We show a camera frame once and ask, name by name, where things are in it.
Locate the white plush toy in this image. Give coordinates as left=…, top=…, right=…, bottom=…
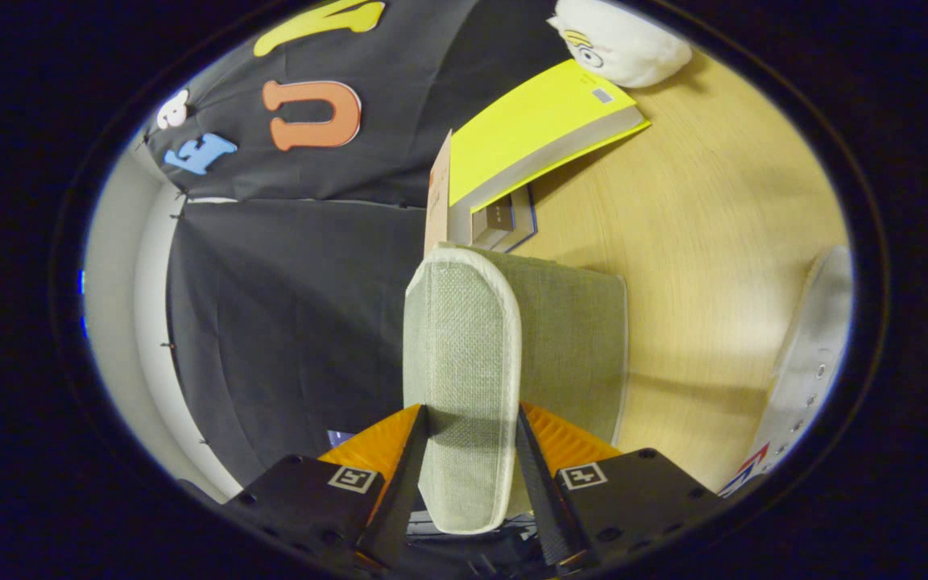
left=546, top=0, right=694, bottom=89

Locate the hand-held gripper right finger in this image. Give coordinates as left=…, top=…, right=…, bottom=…
left=515, top=401, right=727, bottom=569

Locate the yellow book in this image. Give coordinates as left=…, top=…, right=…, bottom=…
left=448, top=58, right=652, bottom=247

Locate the white canvas shoe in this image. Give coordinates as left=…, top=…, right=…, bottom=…
left=718, top=244, right=856, bottom=499

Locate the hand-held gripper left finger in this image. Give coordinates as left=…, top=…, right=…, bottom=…
left=226, top=404, right=430, bottom=569

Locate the grey-green fabric storage box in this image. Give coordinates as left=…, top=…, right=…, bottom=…
left=464, top=248, right=630, bottom=516

